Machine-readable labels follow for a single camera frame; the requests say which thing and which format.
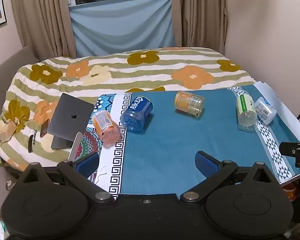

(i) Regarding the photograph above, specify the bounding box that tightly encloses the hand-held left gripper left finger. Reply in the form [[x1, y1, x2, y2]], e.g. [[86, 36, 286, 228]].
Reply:
[[20, 151, 115, 204]]

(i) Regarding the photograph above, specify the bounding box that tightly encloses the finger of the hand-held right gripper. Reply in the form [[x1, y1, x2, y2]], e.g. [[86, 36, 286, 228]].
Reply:
[[279, 142, 300, 168]]

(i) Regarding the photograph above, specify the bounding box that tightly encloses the clear cup with green label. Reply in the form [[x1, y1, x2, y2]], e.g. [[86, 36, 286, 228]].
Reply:
[[235, 94, 258, 132]]

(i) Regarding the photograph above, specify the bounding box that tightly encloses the blue plastic cup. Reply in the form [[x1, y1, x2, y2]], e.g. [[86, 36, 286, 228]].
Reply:
[[120, 96, 154, 133]]

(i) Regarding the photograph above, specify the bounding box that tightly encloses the striped floral blanket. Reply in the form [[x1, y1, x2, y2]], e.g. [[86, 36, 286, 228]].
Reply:
[[0, 46, 260, 170]]

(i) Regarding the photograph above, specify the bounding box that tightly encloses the beige tag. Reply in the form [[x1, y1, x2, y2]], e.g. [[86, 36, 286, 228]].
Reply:
[[0, 119, 18, 143]]

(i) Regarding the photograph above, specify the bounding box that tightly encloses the blue patterned tablecloth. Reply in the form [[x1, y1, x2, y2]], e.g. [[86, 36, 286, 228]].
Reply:
[[72, 81, 300, 198]]

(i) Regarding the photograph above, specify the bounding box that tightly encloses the grey laptop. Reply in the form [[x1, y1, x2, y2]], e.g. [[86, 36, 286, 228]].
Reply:
[[47, 93, 95, 150]]

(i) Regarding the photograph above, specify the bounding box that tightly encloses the white string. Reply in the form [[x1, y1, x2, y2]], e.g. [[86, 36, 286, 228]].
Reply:
[[96, 164, 108, 184]]

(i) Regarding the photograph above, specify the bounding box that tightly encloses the clear cup with orange label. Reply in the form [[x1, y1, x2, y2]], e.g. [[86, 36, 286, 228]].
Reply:
[[174, 90, 205, 118]]

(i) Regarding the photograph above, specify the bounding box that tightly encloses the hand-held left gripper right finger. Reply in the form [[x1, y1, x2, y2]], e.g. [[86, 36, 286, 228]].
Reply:
[[180, 151, 276, 203]]

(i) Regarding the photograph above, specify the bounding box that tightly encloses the grey sofa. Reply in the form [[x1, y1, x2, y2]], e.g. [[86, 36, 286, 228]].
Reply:
[[0, 46, 40, 105]]

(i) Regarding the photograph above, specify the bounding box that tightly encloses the orange plastic cup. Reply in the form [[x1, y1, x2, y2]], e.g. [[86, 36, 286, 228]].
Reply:
[[92, 110, 121, 145]]

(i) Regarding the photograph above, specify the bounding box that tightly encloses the beige curtain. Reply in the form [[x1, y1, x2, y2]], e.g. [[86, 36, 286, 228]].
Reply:
[[9, 0, 77, 58], [170, 0, 228, 55]]

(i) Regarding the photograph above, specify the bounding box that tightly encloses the clear cup with white label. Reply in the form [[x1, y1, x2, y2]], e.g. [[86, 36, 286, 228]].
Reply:
[[254, 97, 277, 125]]

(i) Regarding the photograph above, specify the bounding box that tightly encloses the light blue cloth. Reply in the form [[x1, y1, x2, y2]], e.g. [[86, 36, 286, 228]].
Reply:
[[69, 0, 177, 57]]

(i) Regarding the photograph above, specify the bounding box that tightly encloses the brown smartphone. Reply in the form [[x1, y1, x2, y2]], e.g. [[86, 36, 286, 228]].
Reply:
[[40, 119, 51, 138]]

